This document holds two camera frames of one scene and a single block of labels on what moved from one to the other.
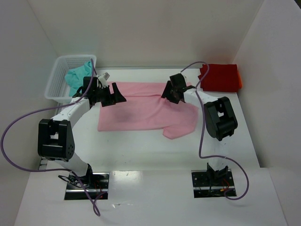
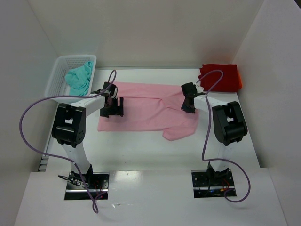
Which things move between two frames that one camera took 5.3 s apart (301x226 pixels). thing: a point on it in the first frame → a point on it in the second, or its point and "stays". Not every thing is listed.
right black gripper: (173, 91) → (188, 106)
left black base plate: (97, 184) stays
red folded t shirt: (220, 77) stays
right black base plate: (210, 183) stays
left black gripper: (109, 94) → (114, 110)
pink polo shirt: (145, 109) stays
